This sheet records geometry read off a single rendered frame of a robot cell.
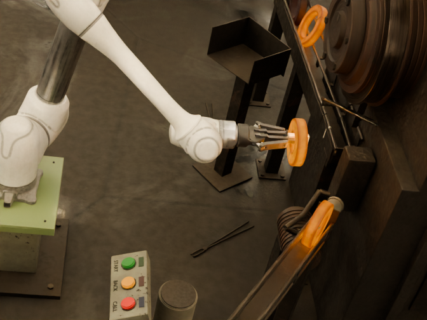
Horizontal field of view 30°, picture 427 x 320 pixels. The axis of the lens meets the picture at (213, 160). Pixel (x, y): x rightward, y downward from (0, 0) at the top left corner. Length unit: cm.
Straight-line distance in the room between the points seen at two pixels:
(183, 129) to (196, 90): 180
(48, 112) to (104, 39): 51
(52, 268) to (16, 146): 60
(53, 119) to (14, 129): 18
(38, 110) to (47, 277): 66
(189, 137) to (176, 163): 134
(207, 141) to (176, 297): 49
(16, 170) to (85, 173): 81
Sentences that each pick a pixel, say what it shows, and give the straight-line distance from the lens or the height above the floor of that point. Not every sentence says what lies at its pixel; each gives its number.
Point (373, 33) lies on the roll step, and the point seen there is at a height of 120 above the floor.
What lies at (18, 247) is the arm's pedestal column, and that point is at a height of 16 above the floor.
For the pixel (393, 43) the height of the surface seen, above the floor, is 121.
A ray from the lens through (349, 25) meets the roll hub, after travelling 254.
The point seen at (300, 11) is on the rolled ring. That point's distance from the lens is 356.
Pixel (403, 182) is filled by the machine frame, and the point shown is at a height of 87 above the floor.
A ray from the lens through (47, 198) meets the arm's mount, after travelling 288.
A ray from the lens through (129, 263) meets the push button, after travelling 238.
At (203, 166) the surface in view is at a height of 1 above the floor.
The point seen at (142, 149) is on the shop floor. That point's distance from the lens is 370.
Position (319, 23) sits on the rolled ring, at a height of 76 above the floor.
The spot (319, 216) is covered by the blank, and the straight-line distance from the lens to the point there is 244.
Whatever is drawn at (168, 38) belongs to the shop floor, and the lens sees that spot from 449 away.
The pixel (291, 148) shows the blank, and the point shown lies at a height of 79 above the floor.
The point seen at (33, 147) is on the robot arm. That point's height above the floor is 59.
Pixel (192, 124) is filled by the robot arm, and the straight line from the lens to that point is 233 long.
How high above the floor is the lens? 240
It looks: 40 degrees down
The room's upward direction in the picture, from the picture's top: 13 degrees clockwise
